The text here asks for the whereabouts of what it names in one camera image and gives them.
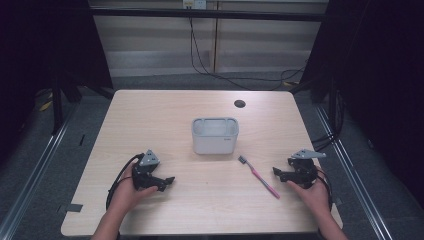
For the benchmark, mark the white plastic container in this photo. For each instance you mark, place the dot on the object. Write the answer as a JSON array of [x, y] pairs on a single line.
[[215, 136]]

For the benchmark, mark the person's left hand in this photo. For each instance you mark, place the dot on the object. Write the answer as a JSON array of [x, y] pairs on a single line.
[[128, 195]]

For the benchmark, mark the grey tape piece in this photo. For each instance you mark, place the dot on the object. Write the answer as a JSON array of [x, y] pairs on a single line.
[[74, 208]]

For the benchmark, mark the black horizontal bar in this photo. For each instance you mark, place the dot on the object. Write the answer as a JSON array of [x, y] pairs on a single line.
[[206, 14]]

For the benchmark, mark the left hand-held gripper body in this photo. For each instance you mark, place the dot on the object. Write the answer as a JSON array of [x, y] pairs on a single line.
[[144, 173]]

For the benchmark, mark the pink toothbrush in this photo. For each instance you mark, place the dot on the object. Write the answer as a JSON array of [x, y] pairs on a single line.
[[261, 180]]

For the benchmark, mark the person's right hand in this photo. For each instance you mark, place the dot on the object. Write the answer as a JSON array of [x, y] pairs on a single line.
[[313, 196]]

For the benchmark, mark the black metal stand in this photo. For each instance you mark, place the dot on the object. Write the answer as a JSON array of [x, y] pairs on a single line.
[[57, 110]]

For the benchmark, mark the metal floor rail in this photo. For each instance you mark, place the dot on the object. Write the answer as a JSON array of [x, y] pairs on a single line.
[[36, 173], [356, 180]]

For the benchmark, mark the white wall outlet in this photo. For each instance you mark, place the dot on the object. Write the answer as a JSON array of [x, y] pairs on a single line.
[[195, 4]]

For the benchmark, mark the black table grommet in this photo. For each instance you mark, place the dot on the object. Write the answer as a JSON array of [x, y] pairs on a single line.
[[239, 103]]

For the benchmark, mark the black curtain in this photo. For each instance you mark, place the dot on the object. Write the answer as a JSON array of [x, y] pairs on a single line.
[[43, 50], [380, 83]]

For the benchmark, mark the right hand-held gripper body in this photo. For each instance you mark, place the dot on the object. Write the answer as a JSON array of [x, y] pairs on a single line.
[[305, 171]]

